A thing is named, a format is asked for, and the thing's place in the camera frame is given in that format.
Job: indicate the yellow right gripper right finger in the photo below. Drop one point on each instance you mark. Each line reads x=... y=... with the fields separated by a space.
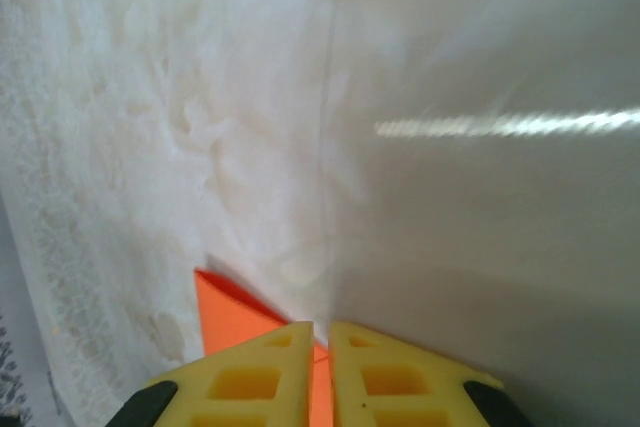
x=400 y=387

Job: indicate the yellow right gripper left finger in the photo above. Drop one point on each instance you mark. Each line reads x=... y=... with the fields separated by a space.
x=240 y=387

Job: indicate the orange cloth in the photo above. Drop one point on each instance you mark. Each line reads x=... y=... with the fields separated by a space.
x=225 y=317

